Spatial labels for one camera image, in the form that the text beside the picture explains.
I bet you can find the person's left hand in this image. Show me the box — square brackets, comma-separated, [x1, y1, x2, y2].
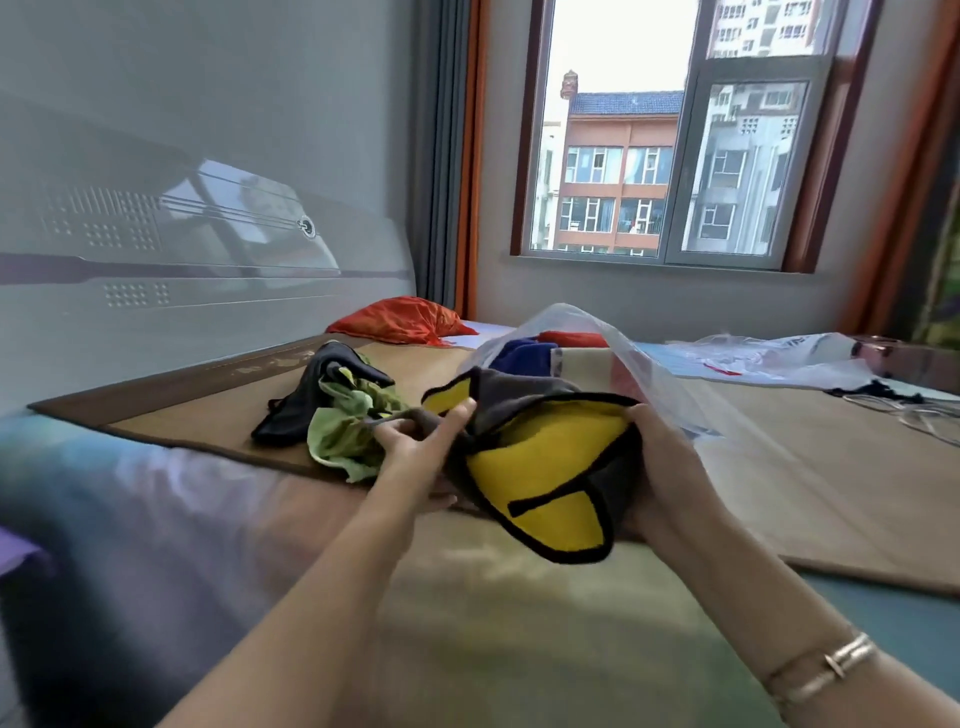
[367, 398, 478, 519]

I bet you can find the black cloth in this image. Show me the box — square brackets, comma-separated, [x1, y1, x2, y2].
[250, 340, 397, 450]

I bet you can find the grey padded headboard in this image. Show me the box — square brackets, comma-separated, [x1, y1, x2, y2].
[0, 88, 418, 418]

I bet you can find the purple cloth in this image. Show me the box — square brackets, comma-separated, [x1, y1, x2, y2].
[0, 524, 48, 579]

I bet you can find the person's left forearm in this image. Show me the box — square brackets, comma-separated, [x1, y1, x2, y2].
[156, 498, 421, 728]

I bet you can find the light green cloth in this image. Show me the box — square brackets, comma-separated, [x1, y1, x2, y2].
[306, 366, 411, 486]

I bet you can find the brown-edged bamboo mat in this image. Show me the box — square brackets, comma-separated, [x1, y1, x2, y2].
[27, 333, 960, 599]

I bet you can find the yellow and grey cloth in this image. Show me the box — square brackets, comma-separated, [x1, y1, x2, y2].
[365, 366, 648, 566]

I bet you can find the gold bracelet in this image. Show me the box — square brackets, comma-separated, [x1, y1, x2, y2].
[760, 633, 879, 711]

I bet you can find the brown bedside cabinet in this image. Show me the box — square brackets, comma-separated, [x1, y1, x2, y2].
[850, 334, 960, 397]

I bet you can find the crumpled white plastic bag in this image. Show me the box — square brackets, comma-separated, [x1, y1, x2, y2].
[664, 331, 880, 393]

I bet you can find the beige cloth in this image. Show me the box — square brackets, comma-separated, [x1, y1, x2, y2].
[551, 346, 643, 402]

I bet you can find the orange curtain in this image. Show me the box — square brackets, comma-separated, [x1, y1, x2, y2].
[453, 0, 493, 322]
[837, 0, 960, 340]

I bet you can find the person's right forearm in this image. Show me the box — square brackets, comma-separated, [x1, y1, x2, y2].
[645, 517, 960, 728]

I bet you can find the grey curtain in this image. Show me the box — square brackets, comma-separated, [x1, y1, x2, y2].
[407, 0, 474, 310]

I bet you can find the clear plastic bag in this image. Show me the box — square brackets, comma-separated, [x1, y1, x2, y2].
[456, 303, 759, 459]

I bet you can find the brown-framed window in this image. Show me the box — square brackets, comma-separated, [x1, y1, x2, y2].
[510, 0, 886, 275]

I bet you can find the colourful bedsheet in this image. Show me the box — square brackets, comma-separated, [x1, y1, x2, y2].
[0, 319, 960, 728]

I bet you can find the dark small cloth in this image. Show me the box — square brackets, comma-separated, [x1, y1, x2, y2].
[824, 379, 926, 407]

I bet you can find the red cloth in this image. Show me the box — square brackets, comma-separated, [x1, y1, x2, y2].
[535, 330, 611, 351]

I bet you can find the blue cloth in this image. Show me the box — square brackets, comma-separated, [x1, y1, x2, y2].
[488, 338, 561, 378]

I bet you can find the person's right hand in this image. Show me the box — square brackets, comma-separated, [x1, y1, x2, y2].
[621, 403, 734, 553]

